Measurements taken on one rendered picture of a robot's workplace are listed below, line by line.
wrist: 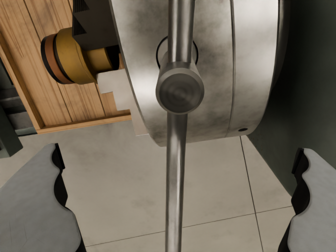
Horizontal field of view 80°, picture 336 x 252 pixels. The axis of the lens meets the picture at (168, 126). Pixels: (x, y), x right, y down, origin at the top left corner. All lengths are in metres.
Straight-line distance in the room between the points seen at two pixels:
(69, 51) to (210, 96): 0.21
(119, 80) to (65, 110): 0.34
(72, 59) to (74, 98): 0.30
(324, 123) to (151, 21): 0.18
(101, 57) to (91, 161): 1.56
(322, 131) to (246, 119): 0.07
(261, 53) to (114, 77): 0.21
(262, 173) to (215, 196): 0.45
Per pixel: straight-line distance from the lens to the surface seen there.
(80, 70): 0.32
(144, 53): 0.17
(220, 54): 0.18
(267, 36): 0.19
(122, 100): 0.32
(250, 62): 0.19
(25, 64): 0.65
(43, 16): 0.61
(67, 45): 0.33
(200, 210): 2.05
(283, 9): 0.24
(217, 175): 1.81
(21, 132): 1.22
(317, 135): 0.24
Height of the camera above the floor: 1.41
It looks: 66 degrees down
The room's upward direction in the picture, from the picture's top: 175 degrees counter-clockwise
